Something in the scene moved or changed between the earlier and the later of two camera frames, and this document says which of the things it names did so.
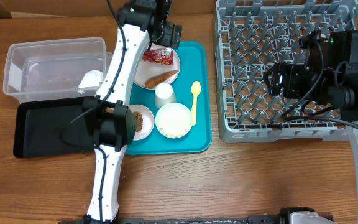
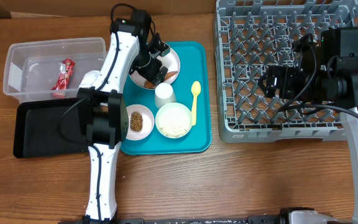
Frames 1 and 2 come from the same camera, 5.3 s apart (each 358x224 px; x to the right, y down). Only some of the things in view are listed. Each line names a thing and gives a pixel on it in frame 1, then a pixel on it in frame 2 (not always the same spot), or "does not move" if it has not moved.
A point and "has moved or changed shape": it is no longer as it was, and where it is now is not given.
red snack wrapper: x=161 y=56 has moved or changed shape
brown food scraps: x=140 y=121 does not move
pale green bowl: x=173 y=120 does not move
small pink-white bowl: x=145 y=121 does not move
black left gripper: x=166 y=38 to x=150 y=73
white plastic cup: x=164 y=94 does not move
